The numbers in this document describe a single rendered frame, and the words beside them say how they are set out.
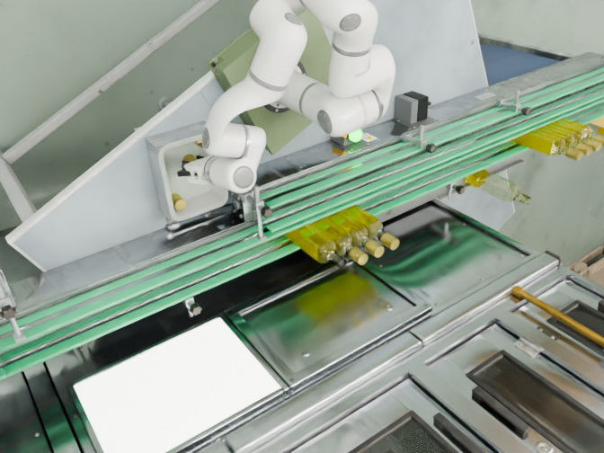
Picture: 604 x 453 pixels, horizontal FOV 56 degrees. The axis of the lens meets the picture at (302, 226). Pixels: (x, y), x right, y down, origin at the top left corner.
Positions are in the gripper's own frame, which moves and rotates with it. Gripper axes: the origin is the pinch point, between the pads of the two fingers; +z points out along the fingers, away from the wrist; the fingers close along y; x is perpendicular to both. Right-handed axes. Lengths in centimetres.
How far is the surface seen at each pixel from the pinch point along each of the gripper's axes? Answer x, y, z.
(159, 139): 8.0, -5.9, 3.8
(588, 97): -23, 166, -4
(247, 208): -16.8, 11.8, 0.4
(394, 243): -34, 42, -24
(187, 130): 8.1, 2.2, 4.3
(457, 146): -23, 93, -2
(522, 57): -7, 171, 29
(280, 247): -31.5, 18.9, -0.3
